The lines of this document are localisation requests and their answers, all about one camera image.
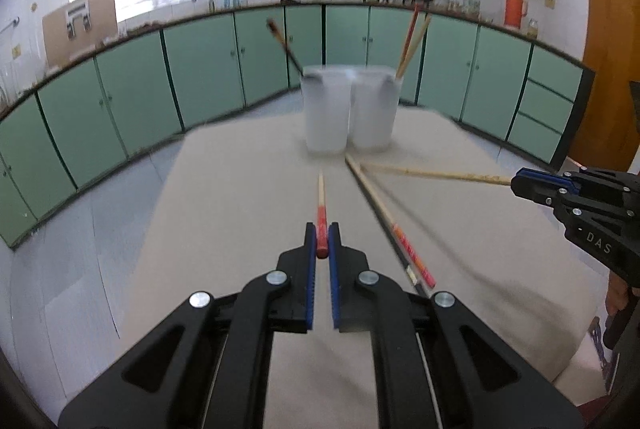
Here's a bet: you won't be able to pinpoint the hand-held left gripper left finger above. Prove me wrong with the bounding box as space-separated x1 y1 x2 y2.
57 221 318 429

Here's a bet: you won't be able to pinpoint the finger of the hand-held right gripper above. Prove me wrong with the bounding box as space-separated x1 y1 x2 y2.
511 182 568 210
515 168 583 190

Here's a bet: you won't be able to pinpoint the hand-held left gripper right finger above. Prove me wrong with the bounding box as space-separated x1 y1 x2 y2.
327 221 586 429

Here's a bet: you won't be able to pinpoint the wooden chopstick with red handle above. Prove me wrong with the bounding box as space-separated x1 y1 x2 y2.
315 173 331 259

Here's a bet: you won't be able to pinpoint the black chopstick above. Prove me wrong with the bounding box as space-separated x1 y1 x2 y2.
266 19 316 80
350 162 432 300

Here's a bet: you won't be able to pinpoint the translucent double utensil holder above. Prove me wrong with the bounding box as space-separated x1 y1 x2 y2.
301 64 405 154

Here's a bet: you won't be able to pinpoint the person's right hand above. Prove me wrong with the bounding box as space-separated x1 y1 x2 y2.
605 276 632 316

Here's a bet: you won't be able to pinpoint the beige table cover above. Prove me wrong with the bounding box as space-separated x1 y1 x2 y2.
120 106 616 429

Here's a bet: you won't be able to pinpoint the wooden door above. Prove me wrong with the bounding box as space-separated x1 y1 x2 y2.
570 0 640 170

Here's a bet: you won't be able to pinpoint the orange thermos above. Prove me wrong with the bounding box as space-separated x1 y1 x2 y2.
504 0 528 29

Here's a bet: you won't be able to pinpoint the green base cabinets with counter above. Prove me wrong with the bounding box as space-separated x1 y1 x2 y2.
0 2 596 250

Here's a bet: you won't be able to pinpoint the cardboard box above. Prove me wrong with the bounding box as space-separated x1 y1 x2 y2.
42 0 118 67

